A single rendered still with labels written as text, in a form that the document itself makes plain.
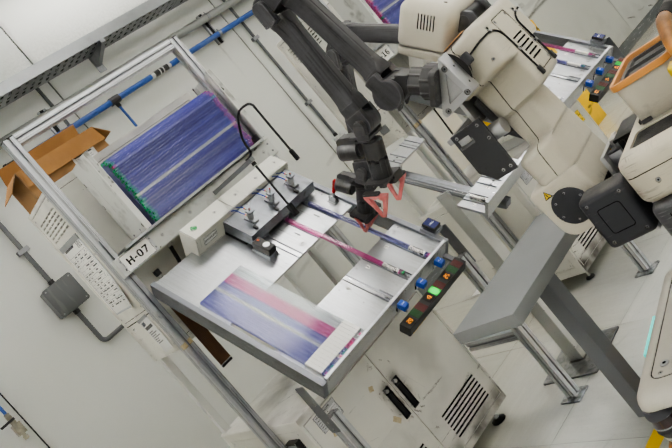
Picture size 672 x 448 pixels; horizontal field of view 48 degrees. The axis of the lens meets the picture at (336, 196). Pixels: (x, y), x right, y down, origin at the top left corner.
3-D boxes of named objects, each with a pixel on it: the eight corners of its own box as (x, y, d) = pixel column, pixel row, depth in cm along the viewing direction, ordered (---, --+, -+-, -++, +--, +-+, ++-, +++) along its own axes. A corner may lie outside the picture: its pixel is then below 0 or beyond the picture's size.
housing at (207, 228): (291, 190, 291) (287, 161, 281) (203, 269, 262) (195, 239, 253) (275, 183, 295) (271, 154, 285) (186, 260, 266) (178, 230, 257)
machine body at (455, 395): (517, 407, 286) (413, 283, 281) (419, 563, 245) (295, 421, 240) (417, 421, 339) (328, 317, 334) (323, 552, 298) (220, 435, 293)
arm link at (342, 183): (365, 170, 242) (377, 162, 249) (334, 161, 247) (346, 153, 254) (361, 204, 247) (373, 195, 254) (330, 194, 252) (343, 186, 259)
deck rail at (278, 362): (328, 394, 219) (327, 381, 215) (324, 399, 218) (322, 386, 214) (158, 293, 254) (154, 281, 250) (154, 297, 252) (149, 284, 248)
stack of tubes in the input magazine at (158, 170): (256, 142, 284) (209, 86, 282) (157, 221, 254) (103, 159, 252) (243, 154, 294) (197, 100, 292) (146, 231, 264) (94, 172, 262)
